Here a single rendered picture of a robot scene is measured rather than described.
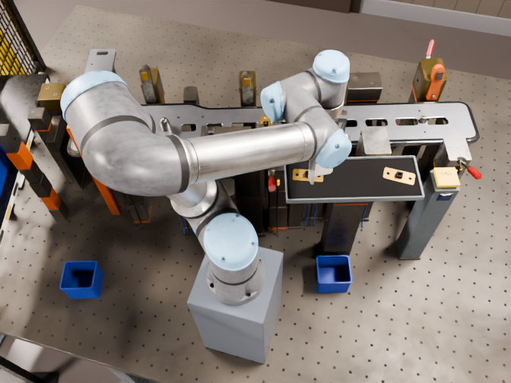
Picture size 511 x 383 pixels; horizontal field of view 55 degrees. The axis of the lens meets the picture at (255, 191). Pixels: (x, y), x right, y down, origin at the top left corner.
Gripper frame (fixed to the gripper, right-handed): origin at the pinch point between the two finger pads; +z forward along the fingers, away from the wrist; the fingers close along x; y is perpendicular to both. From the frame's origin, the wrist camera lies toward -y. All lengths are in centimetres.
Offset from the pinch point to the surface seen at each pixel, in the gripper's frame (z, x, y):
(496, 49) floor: 122, 194, 126
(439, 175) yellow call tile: 6.5, 2.7, 35.6
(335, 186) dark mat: 6.6, -3.1, 7.5
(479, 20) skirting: 113, 211, 114
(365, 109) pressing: 23, 41, 19
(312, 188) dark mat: 6.6, -4.1, 1.3
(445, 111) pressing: 22, 42, 46
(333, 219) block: 22.7, -4.0, 8.6
